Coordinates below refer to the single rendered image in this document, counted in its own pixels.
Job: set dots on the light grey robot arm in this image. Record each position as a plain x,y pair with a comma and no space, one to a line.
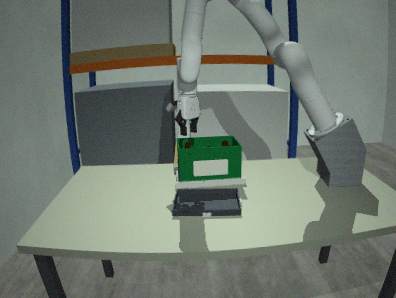
289,55

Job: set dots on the green plastic crate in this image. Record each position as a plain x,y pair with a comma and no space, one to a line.
201,162

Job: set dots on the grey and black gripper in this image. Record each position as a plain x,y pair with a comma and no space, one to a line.
187,109

